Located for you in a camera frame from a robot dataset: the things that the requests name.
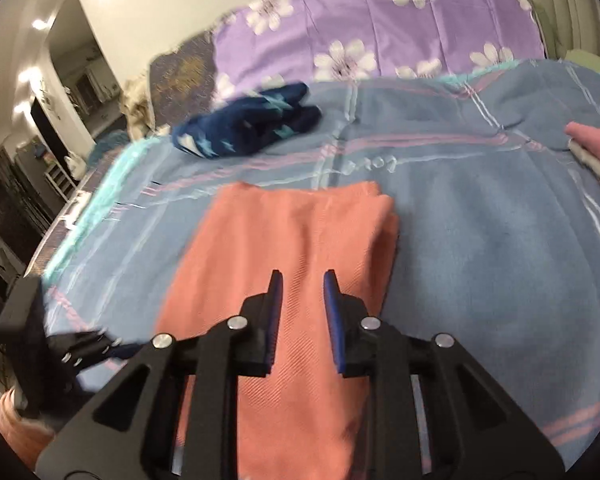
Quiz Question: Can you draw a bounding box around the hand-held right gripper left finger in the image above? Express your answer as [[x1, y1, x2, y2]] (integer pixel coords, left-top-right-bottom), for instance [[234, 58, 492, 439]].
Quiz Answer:
[[35, 270, 285, 480]]

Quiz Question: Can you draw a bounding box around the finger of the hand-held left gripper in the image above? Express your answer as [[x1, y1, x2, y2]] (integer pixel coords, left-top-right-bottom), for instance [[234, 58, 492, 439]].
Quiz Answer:
[[47, 329, 131, 367]]

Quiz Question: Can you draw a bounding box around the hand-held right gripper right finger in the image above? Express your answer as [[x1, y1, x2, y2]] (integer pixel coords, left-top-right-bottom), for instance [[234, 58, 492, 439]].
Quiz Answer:
[[322, 269, 566, 480]]

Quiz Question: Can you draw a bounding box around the salmon cloth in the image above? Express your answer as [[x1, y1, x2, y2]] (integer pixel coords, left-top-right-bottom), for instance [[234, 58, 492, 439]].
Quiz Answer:
[[154, 181, 400, 480]]

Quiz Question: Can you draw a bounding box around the dark cabinet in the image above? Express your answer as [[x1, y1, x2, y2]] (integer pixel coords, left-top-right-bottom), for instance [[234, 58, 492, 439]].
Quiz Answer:
[[0, 144, 58, 266]]

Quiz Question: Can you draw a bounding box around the blue plaid blanket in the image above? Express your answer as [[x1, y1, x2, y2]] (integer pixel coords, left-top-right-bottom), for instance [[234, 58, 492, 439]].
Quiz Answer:
[[40, 59, 600, 466]]

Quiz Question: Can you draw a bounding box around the navy star print garment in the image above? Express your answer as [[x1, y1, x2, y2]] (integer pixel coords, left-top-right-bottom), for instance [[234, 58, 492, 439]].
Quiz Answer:
[[171, 82, 323, 161]]

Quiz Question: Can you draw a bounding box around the dark brown patterned pillow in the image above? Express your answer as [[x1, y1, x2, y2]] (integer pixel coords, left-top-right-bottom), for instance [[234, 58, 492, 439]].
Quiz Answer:
[[147, 35, 220, 133]]

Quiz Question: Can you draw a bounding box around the cream cloth pile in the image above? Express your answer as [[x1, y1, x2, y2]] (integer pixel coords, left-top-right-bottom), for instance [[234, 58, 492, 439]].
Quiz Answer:
[[119, 79, 157, 138]]

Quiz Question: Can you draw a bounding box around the purple floral pillow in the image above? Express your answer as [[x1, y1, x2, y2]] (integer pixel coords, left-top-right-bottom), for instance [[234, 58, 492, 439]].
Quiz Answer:
[[211, 0, 547, 98]]

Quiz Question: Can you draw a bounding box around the pink folded cloth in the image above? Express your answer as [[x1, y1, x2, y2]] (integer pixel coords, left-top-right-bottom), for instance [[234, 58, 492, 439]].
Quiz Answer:
[[565, 121, 600, 181]]

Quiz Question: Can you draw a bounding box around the green pillow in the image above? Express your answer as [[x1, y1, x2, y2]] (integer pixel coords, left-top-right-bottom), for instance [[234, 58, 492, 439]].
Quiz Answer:
[[564, 47, 600, 70]]

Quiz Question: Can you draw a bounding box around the beige curtain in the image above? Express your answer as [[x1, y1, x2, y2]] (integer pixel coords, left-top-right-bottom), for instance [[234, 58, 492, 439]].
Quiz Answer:
[[527, 0, 600, 61]]

